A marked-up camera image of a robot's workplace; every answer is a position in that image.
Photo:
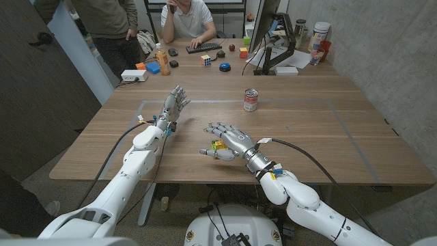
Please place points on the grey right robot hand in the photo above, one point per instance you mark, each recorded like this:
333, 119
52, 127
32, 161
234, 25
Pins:
232, 141

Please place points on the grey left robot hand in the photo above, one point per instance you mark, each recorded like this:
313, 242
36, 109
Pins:
173, 107

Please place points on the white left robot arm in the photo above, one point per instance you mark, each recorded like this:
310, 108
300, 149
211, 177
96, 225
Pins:
119, 188

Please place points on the red and white tin can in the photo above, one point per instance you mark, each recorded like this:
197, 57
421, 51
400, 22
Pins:
250, 100

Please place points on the yellow green lego block stack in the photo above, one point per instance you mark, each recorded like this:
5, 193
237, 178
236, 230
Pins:
218, 145

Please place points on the black computer mouse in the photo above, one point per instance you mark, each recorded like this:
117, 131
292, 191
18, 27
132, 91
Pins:
172, 52
173, 63

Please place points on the orange juice bottle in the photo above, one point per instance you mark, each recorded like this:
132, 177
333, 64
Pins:
162, 59

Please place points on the white power box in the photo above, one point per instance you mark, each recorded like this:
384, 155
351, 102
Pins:
134, 75

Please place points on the orange block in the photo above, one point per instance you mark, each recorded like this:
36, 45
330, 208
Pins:
140, 66

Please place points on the rubiks cube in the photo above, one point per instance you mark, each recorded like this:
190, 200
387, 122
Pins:
205, 60

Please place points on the blue dome button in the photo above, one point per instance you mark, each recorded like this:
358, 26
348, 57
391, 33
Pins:
224, 66

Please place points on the black keyboard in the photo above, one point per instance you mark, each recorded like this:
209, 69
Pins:
203, 47

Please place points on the grey white bag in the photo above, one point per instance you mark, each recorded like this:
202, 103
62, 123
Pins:
146, 41

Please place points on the small black round device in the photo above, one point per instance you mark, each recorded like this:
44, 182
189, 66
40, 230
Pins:
220, 53

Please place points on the black floor fan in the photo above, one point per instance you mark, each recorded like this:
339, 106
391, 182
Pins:
166, 191

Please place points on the dark red ball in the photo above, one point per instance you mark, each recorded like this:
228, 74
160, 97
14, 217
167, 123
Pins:
231, 47

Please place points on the white robot torso base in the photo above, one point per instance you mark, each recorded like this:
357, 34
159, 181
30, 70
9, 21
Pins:
233, 226

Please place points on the seated person in white shirt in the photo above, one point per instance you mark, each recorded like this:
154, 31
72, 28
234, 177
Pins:
188, 21

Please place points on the orange yellow cube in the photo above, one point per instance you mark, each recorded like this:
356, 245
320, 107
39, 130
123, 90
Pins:
243, 52

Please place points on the white flat box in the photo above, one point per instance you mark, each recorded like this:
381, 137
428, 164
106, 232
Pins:
286, 70

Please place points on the standing person in olive sweater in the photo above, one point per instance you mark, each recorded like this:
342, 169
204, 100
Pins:
112, 30

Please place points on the green cube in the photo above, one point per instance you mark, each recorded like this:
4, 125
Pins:
246, 40

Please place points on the white table leg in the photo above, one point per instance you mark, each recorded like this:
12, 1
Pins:
147, 205

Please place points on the white paper sheets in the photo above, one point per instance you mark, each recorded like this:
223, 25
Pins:
293, 56

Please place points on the clear plastic cup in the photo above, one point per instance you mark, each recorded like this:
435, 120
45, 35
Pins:
315, 56

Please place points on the black computer monitor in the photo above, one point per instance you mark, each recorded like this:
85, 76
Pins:
263, 24

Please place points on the dark glass jar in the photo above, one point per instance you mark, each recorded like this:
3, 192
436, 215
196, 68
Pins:
299, 30

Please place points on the red cup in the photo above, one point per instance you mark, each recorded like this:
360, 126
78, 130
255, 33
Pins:
324, 49

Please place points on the white wipes canister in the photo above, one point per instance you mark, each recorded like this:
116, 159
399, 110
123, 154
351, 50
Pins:
319, 36

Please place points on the black headphones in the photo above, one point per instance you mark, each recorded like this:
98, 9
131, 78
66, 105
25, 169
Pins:
42, 38

